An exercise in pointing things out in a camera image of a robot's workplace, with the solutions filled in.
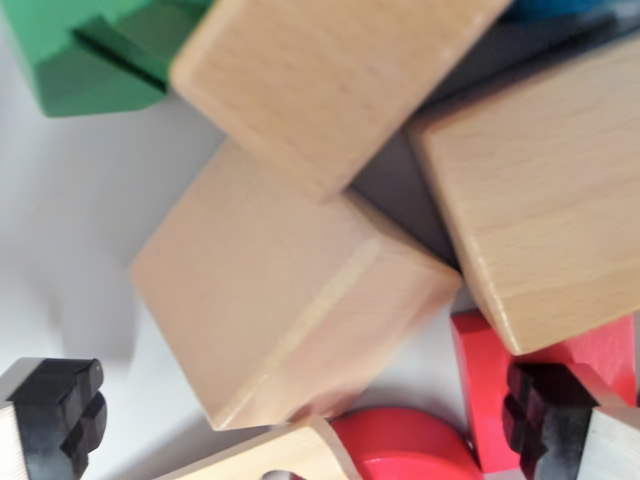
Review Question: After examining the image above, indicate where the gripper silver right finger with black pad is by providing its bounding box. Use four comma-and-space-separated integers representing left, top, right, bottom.
502, 362, 640, 480

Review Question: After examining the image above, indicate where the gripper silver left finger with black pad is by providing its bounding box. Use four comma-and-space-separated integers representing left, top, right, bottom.
0, 357, 109, 480

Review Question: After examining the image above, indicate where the grey plastic bin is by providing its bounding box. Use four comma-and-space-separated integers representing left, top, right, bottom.
0, 14, 616, 480

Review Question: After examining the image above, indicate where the red wooden cube with hole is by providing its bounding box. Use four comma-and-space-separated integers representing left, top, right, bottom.
449, 308, 640, 474

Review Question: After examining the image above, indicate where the red wooden wheel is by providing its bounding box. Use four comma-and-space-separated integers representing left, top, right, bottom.
327, 407, 484, 480

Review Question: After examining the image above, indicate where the wooden strip with two holes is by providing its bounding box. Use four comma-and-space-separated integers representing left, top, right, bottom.
169, 414, 364, 480

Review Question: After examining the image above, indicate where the plain wooden block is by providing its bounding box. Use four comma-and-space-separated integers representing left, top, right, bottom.
127, 139, 464, 432
169, 0, 516, 204
404, 37, 640, 357

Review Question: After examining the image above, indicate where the green small block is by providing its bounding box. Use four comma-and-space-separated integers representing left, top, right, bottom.
0, 0, 214, 119

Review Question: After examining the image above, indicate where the teal wooden block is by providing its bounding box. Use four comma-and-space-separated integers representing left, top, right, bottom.
499, 0, 640, 26

